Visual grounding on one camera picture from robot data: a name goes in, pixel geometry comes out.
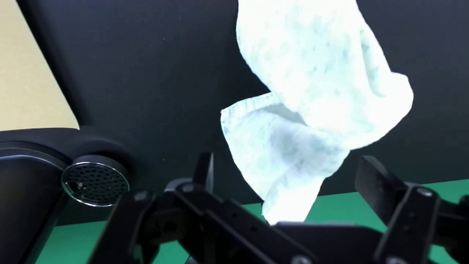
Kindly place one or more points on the white cloth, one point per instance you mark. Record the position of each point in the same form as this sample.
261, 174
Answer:
311, 91

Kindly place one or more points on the large black panel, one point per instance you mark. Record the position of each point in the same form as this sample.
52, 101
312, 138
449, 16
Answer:
154, 73

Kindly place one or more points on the black appliance with round grille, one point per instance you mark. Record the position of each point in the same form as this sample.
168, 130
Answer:
33, 183

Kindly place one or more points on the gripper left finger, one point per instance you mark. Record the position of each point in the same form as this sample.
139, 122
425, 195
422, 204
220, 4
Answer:
205, 220

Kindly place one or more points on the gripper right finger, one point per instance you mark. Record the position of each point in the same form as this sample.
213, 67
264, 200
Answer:
410, 216

